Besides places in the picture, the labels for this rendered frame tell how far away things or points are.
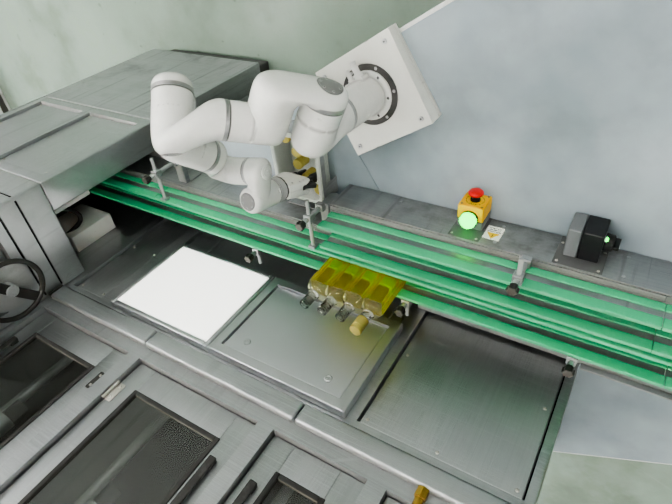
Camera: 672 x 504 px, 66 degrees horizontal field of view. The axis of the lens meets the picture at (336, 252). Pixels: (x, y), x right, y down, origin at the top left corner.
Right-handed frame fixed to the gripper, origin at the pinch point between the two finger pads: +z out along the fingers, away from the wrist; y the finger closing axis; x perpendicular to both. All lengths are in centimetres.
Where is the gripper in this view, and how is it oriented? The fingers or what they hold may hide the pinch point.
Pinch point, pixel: (307, 176)
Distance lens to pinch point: 163.9
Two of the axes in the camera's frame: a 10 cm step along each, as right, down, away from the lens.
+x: 0.7, -8.9, -4.5
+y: 8.5, 2.9, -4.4
